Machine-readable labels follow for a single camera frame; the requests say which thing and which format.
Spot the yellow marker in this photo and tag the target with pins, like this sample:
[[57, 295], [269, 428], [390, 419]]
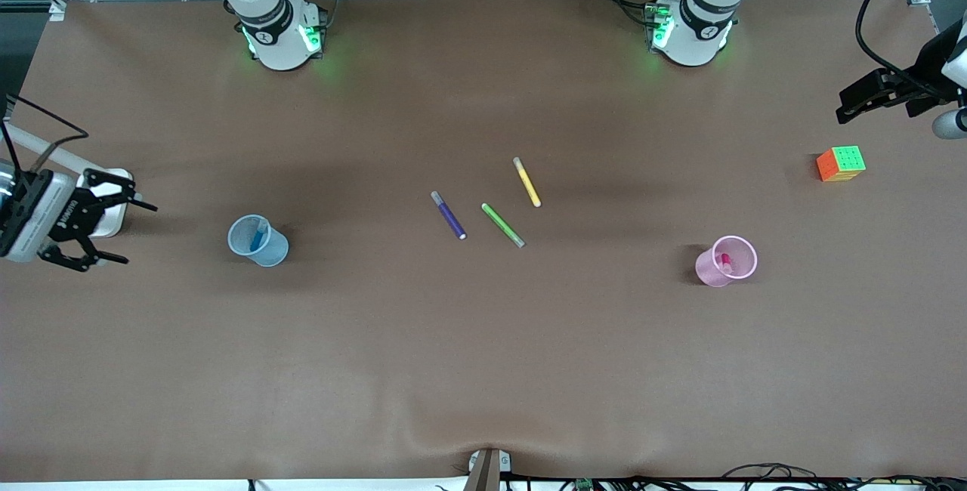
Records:
[[526, 182]]

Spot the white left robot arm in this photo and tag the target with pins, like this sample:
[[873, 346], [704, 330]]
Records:
[[699, 30]]

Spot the white lamp stand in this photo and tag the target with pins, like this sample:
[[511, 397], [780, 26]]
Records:
[[53, 153]]

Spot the green marker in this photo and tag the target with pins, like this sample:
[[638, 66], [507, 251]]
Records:
[[502, 225]]

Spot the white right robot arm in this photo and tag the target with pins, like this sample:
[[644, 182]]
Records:
[[272, 30]]

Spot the multicoloured puzzle cube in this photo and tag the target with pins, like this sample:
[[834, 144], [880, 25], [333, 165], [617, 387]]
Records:
[[846, 161]]

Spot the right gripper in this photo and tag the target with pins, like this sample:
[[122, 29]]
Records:
[[66, 217]]

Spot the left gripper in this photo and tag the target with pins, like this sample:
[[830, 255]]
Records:
[[912, 91]]

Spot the pink marker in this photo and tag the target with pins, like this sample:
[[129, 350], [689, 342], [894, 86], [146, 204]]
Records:
[[725, 260]]

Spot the light blue plastic cup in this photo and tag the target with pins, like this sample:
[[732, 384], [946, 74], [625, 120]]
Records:
[[276, 253]]

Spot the purple marker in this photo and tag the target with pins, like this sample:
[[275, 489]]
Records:
[[449, 217]]

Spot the table edge post with bracket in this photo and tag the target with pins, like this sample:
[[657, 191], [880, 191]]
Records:
[[487, 472]]

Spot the blue marker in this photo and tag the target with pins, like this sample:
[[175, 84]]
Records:
[[258, 238]]

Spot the pink plastic cup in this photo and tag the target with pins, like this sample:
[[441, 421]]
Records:
[[710, 272]]

